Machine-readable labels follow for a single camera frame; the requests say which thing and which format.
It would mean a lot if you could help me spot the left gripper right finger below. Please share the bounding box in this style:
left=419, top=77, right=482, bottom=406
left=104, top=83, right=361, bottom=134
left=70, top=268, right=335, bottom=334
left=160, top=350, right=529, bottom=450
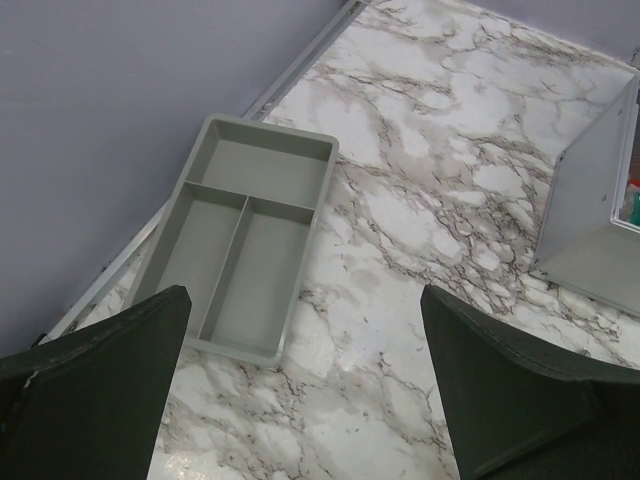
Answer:
left=421, top=285, right=639, bottom=479

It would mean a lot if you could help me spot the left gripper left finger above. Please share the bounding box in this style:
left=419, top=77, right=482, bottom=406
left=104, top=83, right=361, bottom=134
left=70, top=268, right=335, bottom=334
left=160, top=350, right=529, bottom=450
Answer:
left=1, top=285, right=192, bottom=479

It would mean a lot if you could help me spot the blue pouch packet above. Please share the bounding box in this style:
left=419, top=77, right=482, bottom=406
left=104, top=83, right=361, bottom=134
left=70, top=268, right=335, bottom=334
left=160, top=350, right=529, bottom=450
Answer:
left=619, top=192, right=640, bottom=226

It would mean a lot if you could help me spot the grey metal first aid box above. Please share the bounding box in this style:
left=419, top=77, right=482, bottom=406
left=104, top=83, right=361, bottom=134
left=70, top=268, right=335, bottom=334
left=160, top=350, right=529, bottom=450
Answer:
left=530, top=77, right=639, bottom=316

